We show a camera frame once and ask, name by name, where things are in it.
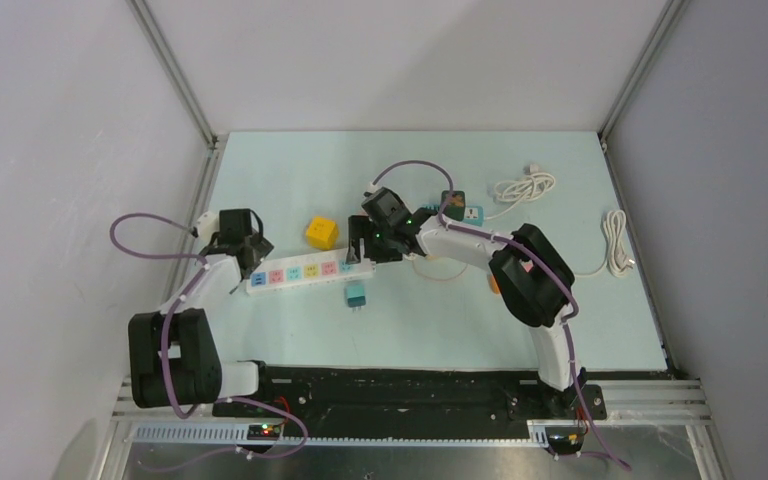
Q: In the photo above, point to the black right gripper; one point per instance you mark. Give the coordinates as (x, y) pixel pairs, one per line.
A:
(361, 226)

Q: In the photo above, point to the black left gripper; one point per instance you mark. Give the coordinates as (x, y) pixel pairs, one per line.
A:
(260, 247)

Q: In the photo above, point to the yellow cube socket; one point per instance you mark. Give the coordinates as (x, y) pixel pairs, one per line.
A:
(322, 233)

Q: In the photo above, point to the white multicolour power strip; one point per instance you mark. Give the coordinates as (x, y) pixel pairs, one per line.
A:
(274, 275)

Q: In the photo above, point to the dark green dragon adapter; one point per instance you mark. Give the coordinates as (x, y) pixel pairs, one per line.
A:
(453, 204)

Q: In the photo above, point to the teal blue power strip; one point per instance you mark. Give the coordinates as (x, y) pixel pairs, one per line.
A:
(473, 215)

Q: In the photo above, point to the orange power strip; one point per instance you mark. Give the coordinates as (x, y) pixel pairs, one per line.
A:
(493, 284)

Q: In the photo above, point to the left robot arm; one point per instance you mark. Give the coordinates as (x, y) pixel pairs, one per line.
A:
(174, 360)

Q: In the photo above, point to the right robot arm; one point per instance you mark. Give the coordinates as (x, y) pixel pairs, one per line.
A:
(533, 280)

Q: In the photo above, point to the small teal plug adapter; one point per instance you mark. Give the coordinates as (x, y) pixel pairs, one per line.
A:
(355, 295)

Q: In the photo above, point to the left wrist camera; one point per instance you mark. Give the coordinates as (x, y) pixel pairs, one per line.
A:
(205, 226)

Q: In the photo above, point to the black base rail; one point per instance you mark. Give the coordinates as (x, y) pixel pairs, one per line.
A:
(469, 406)

